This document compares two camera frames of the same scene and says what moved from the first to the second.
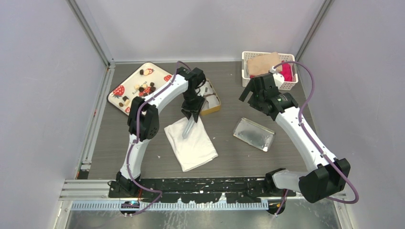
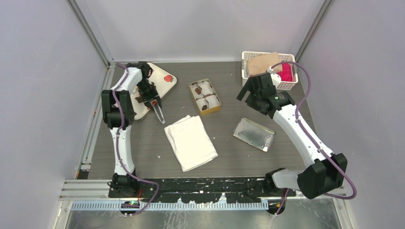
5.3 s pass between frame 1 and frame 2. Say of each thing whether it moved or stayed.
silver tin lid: stayed
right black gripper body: stayed
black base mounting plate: stayed
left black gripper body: moved
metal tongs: moved
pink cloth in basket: stayed
